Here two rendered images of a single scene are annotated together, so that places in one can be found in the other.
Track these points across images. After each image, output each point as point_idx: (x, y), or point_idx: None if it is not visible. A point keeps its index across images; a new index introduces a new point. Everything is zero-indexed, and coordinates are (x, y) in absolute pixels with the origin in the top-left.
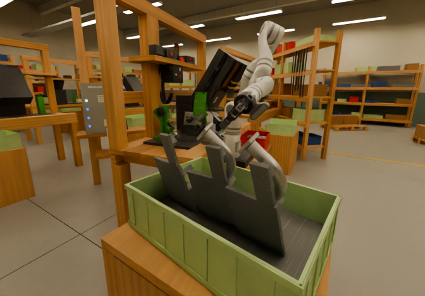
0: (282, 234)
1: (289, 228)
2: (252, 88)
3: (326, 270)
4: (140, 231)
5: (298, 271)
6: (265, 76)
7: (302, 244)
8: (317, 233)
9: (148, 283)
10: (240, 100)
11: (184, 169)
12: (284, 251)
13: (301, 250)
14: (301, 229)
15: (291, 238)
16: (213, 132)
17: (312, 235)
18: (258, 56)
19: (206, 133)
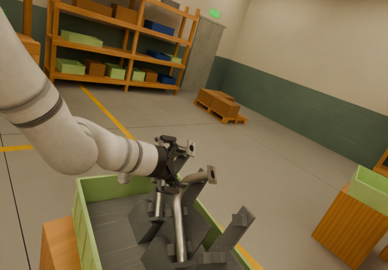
0: (152, 188)
1: (111, 218)
2: (135, 140)
3: None
4: None
5: (142, 198)
6: (76, 117)
7: (120, 205)
8: (97, 205)
9: None
10: (174, 149)
11: (211, 252)
12: None
13: (126, 203)
14: (104, 213)
15: (121, 212)
16: (204, 171)
17: (104, 206)
18: (23, 71)
19: (211, 172)
